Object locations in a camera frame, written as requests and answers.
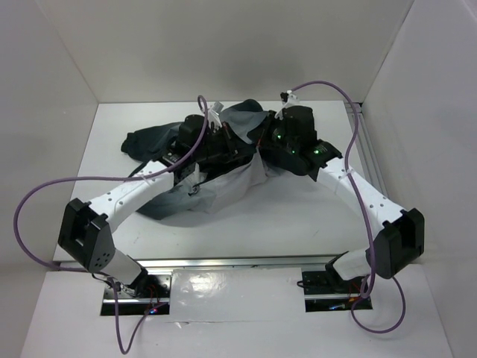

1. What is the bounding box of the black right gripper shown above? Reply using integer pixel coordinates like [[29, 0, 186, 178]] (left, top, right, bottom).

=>
[[249, 110, 300, 154]]

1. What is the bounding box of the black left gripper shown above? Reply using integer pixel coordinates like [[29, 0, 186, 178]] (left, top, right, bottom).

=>
[[192, 121, 254, 163]]

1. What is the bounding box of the dark navy jacket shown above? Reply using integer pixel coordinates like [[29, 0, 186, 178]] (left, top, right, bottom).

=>
[[119, 98, 321, 222]]

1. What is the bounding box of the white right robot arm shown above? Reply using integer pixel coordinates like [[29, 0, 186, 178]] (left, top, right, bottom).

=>
[[248, 105, 425, 292]]

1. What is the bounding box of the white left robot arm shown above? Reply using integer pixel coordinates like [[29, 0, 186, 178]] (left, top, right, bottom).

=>
[[58, 113, 261, 298]]

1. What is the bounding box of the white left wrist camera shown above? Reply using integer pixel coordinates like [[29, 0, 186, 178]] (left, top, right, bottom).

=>
[[207, 101, 224, 131]]

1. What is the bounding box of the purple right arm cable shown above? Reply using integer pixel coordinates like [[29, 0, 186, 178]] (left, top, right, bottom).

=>
[[290, 79, 407, 335]]

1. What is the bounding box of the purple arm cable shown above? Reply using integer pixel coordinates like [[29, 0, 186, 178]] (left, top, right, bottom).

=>
[[290, 79, 407, 335], [13, 94, 209, 354]]

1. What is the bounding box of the aluminium side rail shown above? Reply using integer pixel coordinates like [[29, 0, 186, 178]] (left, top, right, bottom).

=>
[[353, 102, 388, 197]]

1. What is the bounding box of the aluminium front rail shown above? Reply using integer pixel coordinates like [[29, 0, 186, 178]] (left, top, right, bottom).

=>
[[139, 254, 336, 269]]

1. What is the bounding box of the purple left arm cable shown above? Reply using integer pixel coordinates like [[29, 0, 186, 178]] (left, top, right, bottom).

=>
[[13, 94, 209, 354]]

